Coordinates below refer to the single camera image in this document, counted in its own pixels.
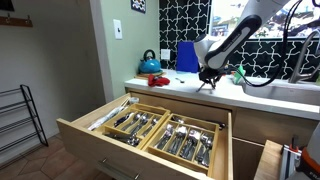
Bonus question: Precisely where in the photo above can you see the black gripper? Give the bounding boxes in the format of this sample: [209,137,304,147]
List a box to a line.
[199,66,229,91]

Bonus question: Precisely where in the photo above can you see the kitchen window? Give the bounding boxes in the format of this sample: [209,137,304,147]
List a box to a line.
[209,0,320,40]

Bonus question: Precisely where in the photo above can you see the white kitchen sink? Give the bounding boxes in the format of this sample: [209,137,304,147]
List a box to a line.
[240,79,320,107]

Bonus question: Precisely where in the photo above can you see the light wooden kitchen drawer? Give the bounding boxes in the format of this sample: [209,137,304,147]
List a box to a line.
[55,93,234,180]

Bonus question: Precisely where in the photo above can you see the green sponge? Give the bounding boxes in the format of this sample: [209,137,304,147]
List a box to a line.
[232,64,246,85]

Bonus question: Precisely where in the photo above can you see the blue cutting board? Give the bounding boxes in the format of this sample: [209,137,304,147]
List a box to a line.
[176,41,200,74]

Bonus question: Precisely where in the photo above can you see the large stainless serving spoon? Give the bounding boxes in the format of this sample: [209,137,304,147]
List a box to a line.
[171,115,188,125]

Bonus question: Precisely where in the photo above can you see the red cloth pot holder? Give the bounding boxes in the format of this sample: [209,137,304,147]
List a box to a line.
[147,73,171,88]

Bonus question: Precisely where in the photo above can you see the white outlet plate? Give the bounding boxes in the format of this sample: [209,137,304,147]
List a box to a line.
[160,48,171,61]

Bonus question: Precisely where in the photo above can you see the stainless steel cutlery piece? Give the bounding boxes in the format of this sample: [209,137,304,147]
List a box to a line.
[155,123,175,150]
[113,112,135,129]
[180,129,201,161]
[195,132,215,168]
[103,132,142,147]
[167,126,188,155]
[129,114,150,136]
[141,117,161,139]
[121,112,145,132]

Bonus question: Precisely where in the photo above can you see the bamboo cutlery tray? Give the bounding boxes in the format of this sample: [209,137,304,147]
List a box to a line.
[143,113,221,177]
[101,102,172,150]

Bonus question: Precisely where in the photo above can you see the wooden base cabinet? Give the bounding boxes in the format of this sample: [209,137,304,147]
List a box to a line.
[124,86,320,180]

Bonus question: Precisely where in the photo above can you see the wooden trivet board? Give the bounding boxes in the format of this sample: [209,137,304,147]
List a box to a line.
[134,70,167,80]

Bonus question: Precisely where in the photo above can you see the grey metal faucet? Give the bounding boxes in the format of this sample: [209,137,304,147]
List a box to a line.
[287,30,320,85]

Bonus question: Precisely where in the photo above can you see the wooden butcher block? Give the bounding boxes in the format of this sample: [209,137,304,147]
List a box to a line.
[254,139,285,180]

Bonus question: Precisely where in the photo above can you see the clear plastic wrapped utensils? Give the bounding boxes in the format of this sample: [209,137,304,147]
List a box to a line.
[87,96,140,132]

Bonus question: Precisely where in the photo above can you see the metal bar clamp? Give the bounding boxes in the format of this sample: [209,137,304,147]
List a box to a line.
[279,134,303,180]

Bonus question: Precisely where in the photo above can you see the black metal shoe rack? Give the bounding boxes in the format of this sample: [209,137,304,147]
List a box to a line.
[0,84,50,162]

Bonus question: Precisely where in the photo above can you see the teal kettle with black handle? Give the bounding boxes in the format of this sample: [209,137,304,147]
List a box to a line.
[138,49,163,75]

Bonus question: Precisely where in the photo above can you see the black corrugated cable conduit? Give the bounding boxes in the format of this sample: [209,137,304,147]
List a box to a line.
[228,0,303,88]

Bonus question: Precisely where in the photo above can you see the patterned wall art tile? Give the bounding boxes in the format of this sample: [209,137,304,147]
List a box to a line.
[130,0,147,15]

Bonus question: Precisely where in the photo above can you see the white light switch plate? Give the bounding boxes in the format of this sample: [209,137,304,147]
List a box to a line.
[113,18,124,41]

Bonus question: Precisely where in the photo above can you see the orange robot base ring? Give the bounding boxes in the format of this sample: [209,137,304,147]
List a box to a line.
[298,146,320,176]

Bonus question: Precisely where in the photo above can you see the metal drawer handle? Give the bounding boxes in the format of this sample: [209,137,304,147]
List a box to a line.
[97,157,141,180]

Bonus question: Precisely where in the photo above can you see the wooden coat hook rail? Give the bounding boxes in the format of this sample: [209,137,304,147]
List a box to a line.
[0,14,34,28]

